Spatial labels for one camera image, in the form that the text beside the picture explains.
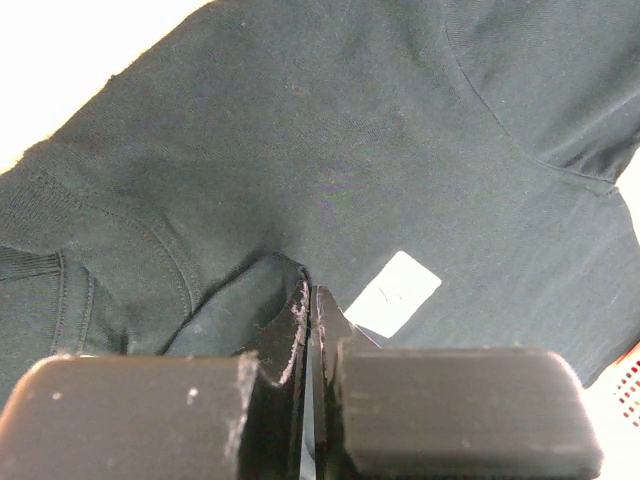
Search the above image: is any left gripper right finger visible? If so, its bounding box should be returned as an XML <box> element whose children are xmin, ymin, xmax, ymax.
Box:
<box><xmin>310</xmin><ymin>287</ymin><xmax>603</xmax><ymax>479</ymax></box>

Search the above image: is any white plastic basket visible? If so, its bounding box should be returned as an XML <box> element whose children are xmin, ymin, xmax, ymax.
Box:
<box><xmin>585</xmin><ymin>345</ymin><xmax>640</xmax><ymax>480</ymax></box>

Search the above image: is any black t shirt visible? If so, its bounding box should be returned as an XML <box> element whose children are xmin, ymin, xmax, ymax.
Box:
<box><xmin>1</xmin><ymin>1</ymin><xmax>639</xmax><ymax>396</ymax></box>

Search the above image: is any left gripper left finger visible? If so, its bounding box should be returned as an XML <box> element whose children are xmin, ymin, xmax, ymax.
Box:
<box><xmin>1</xmin><ymin>281</ymin><xmax>310</xmax><ymax>479</ymax></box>

